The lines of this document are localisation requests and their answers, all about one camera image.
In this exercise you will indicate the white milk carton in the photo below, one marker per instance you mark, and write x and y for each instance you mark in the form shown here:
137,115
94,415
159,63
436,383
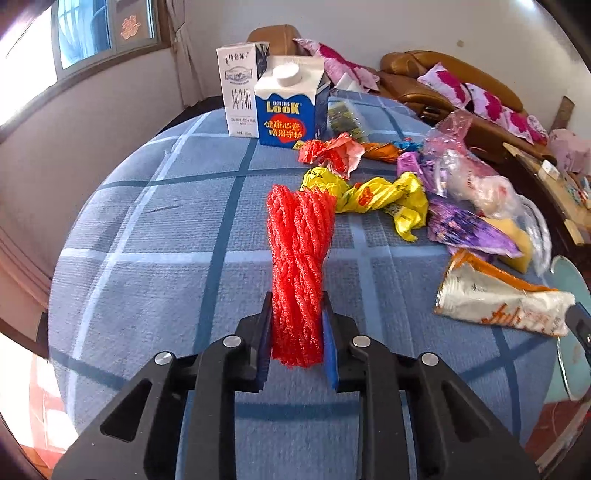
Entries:
240,92

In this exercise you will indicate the white pink plastic bag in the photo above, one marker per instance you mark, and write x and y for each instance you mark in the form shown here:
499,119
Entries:
480,184

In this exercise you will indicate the white packaged sheet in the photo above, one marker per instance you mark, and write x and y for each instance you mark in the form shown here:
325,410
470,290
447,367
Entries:
346,83

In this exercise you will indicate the dark wooden coffee table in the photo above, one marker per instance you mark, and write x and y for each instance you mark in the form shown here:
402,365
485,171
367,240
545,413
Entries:
554,203

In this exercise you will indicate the yellow wrapper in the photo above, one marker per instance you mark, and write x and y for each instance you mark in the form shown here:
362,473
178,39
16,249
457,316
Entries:
378,194

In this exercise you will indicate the window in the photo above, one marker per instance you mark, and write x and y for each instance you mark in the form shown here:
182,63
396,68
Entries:
83,32

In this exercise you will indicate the brown leather chaise sofa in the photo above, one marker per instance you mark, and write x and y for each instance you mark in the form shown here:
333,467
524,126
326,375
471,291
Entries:
272,39

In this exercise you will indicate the yellow sponge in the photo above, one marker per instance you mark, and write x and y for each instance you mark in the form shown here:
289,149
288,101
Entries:
519,244

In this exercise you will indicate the large purple wrapper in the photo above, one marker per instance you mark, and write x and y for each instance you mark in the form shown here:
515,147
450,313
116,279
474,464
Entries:
466,230

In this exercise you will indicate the pink folded blanket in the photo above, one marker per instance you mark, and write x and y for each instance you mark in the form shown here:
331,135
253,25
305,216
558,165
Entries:
538,129

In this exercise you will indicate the blue milk carton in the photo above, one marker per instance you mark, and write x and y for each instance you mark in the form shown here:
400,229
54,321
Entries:
286,120

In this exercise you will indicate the blue wrapper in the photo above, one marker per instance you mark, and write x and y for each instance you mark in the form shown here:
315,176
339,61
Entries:
408,145

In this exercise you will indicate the pink side curtain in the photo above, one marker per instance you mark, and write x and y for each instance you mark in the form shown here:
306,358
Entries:
23,263

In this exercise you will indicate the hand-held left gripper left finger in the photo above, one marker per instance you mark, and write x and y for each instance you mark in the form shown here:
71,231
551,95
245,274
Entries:
264,360

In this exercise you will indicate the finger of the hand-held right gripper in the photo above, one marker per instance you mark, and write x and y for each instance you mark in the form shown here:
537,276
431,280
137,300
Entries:
582,325

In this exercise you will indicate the small purple wrapper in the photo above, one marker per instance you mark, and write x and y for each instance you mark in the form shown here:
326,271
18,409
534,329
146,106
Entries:
415,168

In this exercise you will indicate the red window sticker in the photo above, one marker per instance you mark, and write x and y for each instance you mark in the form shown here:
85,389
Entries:
130,27

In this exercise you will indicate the red wrapper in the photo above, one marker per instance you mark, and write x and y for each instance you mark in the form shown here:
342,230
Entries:
330,154

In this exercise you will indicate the clear plastic bag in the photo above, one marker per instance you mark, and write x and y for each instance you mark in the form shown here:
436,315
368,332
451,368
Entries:
538,235

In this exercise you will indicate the small clear green packet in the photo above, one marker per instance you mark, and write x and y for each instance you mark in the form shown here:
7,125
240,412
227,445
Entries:
344,117

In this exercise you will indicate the rolled mat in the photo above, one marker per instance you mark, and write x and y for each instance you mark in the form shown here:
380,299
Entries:
562,113

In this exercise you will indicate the white tissue box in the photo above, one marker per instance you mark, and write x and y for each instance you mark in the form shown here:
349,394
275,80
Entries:
549,169

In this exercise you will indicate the long pink floral pillow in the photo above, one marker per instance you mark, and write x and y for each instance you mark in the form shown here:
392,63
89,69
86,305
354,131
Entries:
337,62

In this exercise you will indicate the pale pink curtain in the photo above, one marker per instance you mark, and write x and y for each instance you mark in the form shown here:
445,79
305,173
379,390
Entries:
174,21

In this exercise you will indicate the pink cloth cover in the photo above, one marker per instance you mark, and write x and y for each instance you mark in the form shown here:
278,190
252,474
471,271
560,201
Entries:
570,152

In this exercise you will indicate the long white orange wrapper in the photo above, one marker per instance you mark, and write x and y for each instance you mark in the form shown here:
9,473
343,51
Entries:
498,300

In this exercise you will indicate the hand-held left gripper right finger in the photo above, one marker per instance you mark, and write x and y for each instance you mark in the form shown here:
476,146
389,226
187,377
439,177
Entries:
330,355

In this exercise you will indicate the brown leather three-seat sofa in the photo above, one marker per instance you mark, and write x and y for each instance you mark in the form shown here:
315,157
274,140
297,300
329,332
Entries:
489,83

